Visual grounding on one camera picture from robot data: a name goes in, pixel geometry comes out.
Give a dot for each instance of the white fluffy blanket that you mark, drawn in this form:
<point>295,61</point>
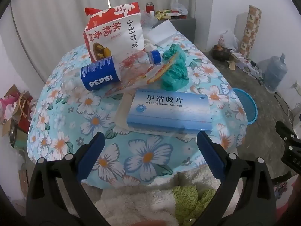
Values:
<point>122,207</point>

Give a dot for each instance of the red and white snack bag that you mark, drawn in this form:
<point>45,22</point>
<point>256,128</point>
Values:
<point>110,30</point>

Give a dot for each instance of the large blue water jug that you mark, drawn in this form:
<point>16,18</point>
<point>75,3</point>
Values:
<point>276,73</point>

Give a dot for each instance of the pile of snack packets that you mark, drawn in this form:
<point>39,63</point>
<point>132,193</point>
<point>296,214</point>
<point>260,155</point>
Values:
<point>167,14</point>

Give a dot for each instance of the white paper sheet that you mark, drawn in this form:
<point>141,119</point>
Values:
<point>160,33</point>

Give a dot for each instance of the brown paper gift bag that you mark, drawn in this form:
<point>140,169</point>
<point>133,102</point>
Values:
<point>23,103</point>

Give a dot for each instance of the red and white package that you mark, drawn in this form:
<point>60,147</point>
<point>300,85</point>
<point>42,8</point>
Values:
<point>149,7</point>

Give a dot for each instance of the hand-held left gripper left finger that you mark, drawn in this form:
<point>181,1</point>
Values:
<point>91,156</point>

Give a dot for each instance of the white crumpled tissue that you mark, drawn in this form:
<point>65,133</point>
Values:
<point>149,44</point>

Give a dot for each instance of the dark box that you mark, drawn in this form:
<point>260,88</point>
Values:
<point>221,53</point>

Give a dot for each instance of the green plastic bag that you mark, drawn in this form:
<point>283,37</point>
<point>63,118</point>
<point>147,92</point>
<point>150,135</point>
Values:
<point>175,75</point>

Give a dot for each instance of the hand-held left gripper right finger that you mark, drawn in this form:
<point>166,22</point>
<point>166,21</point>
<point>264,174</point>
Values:
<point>211,156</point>

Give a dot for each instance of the clear plastic bag red print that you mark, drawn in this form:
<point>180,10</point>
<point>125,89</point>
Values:
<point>131,81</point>

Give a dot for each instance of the blue plastic basket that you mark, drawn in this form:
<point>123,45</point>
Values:
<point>247,108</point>

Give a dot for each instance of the tall patterned box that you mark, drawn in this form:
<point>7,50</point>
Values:
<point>250,33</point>

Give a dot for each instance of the blue medicine box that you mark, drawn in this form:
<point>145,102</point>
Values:
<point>164,113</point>

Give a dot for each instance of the floral blue cloth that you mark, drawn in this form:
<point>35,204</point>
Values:
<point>145,155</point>

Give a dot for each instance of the grey cabinet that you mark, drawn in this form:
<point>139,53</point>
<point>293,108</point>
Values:
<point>185,28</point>

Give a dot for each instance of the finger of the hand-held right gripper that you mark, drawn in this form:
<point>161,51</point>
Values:
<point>288,133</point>
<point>294,157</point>

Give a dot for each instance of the white power strip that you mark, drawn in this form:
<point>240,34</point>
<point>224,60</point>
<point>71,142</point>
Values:
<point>296,87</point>

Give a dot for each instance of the white plastic bag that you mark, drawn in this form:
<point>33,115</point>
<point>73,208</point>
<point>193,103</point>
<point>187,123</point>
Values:
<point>229,40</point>
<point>178,7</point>

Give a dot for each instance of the pink gift bag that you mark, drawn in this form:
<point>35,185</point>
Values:
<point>6,106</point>

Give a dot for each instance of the green fluffy cloth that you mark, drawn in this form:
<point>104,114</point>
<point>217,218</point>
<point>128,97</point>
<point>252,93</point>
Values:
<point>185,197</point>

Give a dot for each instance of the small white bottle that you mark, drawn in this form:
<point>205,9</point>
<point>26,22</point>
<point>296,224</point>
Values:
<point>152,13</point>

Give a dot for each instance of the blue bottle cap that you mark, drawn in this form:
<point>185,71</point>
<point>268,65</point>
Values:
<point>155,57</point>

